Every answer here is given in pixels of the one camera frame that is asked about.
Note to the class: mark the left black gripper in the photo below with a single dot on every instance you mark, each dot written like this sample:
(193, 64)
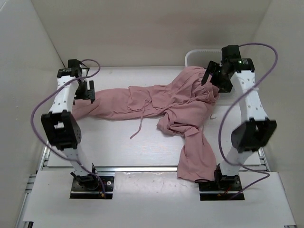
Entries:
(88, 94)

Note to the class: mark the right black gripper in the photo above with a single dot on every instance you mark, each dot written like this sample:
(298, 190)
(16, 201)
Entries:
(225, 87)

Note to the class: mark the pink trousers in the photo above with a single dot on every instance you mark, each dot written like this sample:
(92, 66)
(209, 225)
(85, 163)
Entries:
(182, 107)

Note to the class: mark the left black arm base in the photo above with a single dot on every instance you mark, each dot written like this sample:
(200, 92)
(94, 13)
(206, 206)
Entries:
(91, 187)

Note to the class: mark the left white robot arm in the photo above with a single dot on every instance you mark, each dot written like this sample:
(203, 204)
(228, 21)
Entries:
(61, 128)

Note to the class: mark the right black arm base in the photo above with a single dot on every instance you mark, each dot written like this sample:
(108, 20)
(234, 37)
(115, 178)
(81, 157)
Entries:
(222, 188)

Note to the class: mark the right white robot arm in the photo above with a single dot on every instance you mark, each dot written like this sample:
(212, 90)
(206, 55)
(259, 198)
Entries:
(256, 128)

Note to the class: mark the white plastic basket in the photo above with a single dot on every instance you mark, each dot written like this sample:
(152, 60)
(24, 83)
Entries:
(202, 57)

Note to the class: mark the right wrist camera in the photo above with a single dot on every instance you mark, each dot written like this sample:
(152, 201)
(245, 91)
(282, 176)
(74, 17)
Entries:
(230, 52)

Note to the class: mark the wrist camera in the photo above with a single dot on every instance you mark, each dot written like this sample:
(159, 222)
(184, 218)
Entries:
(74, 63)
(230, 52)

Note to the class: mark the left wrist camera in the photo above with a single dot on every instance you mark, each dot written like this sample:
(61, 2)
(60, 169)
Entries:
(74, 63)

